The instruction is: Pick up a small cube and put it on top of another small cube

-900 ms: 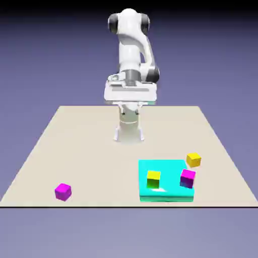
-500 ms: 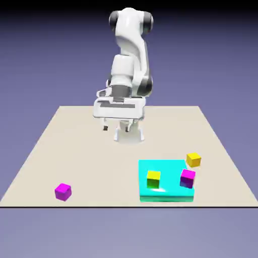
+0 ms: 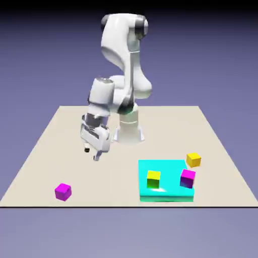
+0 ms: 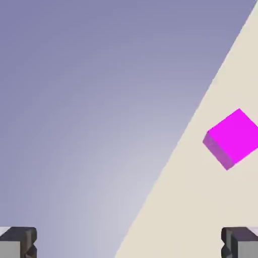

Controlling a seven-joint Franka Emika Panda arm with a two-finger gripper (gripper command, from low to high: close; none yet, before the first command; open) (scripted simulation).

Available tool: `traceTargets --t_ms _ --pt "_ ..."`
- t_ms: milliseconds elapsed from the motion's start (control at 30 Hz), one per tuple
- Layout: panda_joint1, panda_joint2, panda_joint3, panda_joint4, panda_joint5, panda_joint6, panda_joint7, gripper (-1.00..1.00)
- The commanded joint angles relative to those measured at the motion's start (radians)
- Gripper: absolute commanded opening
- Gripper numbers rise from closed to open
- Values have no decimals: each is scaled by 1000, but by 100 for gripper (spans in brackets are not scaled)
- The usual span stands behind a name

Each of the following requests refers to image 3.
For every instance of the small yellow cube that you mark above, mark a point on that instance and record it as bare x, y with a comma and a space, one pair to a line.
194, 159
153, 179

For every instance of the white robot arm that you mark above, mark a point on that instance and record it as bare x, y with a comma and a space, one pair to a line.
118, 50

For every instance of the large cyan box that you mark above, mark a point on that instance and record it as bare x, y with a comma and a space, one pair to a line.
167, 181

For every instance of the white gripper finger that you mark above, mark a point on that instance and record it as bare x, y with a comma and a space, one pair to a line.
86, 147
97, 155

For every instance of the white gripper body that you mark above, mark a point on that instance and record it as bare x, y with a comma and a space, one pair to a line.
98, 139

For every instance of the small magenta cube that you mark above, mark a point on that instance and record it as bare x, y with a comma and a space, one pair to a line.
62, 191
187, 178

